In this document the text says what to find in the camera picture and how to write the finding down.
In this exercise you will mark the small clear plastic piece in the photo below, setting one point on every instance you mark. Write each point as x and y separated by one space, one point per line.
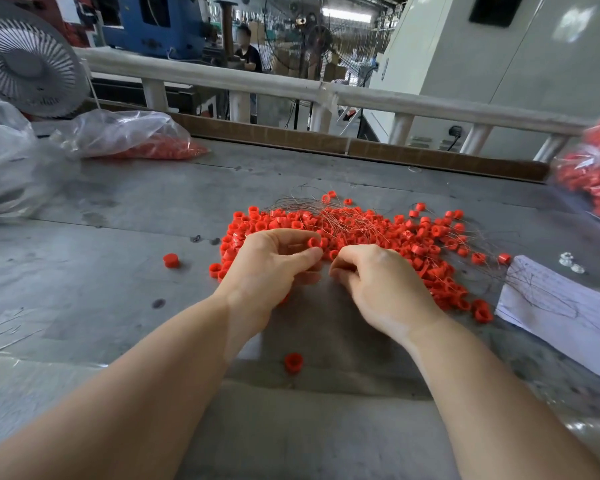
566 259
578 268

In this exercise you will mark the white desk fan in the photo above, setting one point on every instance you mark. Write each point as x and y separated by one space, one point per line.
30 60

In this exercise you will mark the brown wooden board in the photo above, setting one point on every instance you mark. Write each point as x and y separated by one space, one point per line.
295 137

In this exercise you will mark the person's left forearm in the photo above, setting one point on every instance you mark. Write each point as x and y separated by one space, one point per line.
105 413

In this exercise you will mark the clear bag with red pieces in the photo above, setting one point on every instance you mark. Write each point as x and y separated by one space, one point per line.
132 135

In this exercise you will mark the blue industrial machine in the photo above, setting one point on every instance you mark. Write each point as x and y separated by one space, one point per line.
172 25

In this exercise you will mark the red industrial machine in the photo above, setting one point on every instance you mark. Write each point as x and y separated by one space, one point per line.
28 5

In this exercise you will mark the crumpled clear plastic bag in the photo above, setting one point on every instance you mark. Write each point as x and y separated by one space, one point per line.
2 165

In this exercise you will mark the person's right hand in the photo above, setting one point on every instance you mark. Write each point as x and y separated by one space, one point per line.
385 290

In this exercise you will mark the person's right forearm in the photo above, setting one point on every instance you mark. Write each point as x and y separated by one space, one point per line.
505 410

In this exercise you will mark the large grey machine cabinet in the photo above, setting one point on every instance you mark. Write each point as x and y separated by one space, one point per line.
560 57

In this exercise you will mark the large clear bag red pieces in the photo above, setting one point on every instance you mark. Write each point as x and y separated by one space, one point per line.
595 167

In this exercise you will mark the white paper sheet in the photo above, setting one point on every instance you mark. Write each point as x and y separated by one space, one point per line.
565 320

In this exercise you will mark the white metal railing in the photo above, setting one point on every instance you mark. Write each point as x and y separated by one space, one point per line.
248 79

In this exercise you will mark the pile of red plastic rings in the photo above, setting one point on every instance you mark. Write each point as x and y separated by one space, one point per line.
400 235

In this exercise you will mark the black pedestal fan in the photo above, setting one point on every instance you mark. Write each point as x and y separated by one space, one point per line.
319 40

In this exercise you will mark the person's left hand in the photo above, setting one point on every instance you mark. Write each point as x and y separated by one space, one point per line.
260 280

